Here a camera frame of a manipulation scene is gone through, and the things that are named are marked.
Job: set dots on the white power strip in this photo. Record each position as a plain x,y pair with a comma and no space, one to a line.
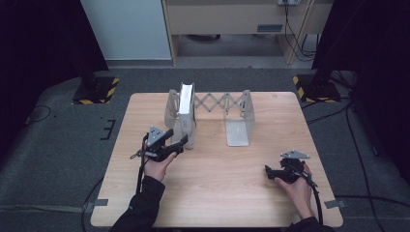
289,2

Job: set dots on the black stand base striped edge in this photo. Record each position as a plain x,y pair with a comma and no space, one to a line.
317,90
96,92

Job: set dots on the long grey tape strip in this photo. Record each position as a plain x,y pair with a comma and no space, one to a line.
42,208

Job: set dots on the white book with grey figures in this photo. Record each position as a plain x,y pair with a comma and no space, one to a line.
186,106

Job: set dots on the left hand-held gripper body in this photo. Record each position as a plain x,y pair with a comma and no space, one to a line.
156,151

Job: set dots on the grey tape piece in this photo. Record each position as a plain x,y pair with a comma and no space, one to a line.
335,204
101,202

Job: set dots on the person's left hand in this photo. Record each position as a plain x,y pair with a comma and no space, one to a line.
156,169

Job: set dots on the black stand pole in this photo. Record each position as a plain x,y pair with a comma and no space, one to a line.
88,80
322,71

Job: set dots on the wooden cabinet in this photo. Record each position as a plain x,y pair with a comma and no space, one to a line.
225,17

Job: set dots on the expandable metal book rack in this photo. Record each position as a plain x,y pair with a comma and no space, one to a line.
238,132

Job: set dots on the person's right hand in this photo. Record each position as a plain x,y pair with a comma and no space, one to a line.
299,195

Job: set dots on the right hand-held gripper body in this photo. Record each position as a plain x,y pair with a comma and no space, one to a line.
291,170

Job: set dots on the white panel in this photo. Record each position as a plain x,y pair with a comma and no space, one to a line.
125,29

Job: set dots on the black curtain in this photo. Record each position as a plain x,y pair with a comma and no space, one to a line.
38,58
380,64

